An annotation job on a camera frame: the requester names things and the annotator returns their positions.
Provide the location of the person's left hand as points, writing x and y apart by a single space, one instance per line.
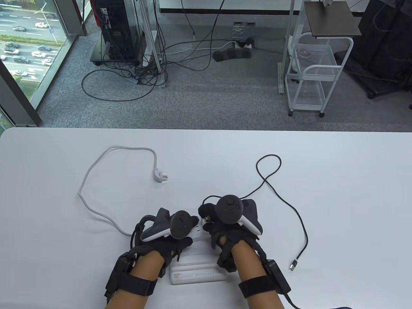
170 249

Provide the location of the person's right hand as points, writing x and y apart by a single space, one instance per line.
231 235

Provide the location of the grey and white controller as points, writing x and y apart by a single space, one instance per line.
157 227
228 209

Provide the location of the white charger adapter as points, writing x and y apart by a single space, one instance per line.
206 221

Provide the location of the white power strip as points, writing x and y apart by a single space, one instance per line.
199 233

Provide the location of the white battery pack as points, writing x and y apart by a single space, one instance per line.
196 273

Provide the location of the person's right forearm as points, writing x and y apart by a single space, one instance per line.
249 264

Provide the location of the white rolling cart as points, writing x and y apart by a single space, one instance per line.
294 64

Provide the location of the small round grey dish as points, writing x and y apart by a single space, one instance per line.
304 52

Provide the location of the black rolling platform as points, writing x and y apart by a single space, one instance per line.
96 55

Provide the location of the dark window pillar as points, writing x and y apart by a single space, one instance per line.
79 19
19 103

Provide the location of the black computer tower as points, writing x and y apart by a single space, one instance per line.
116 29

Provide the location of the white long table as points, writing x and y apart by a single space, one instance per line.
241 4

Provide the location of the brown board shelf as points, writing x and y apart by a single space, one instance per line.
331 19

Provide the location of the black bulky equipment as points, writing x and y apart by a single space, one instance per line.
386 48

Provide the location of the silver aluminium frame post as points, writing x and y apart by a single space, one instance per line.
285 64
160 69

